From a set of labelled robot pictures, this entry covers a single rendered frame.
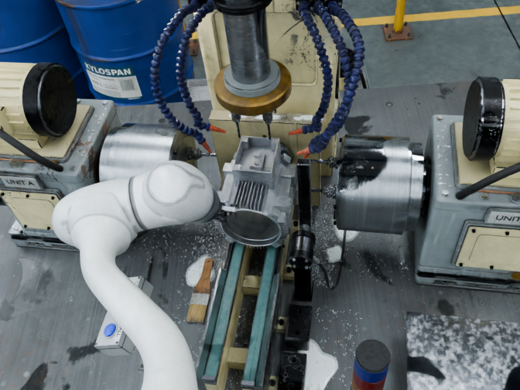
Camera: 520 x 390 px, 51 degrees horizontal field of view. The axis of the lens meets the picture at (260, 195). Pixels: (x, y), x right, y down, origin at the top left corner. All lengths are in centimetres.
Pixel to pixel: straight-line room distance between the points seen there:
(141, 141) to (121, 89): 147
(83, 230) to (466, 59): 299
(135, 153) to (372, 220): 62
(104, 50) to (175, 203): 192
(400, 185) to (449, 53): 241
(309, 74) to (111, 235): 76
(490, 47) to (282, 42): 246
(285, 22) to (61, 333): 101
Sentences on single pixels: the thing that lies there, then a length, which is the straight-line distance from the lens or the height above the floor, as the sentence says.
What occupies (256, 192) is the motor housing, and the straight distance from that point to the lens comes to 135.
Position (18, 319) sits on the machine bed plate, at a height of 80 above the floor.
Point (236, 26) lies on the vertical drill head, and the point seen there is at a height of 150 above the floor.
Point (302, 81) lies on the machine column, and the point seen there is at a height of 118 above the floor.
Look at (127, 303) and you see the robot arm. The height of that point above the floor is 144.
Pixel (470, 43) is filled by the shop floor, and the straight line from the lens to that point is 377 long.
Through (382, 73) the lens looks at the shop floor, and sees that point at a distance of 345.
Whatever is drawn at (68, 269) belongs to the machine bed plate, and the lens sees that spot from 172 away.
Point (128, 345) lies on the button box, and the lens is 124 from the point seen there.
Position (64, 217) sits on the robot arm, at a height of 140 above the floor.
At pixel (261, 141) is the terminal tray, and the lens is 141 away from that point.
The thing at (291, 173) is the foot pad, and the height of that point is 108.
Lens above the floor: 213
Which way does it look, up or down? 50 degrees down
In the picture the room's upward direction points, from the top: 8 degrees counter-clockwise
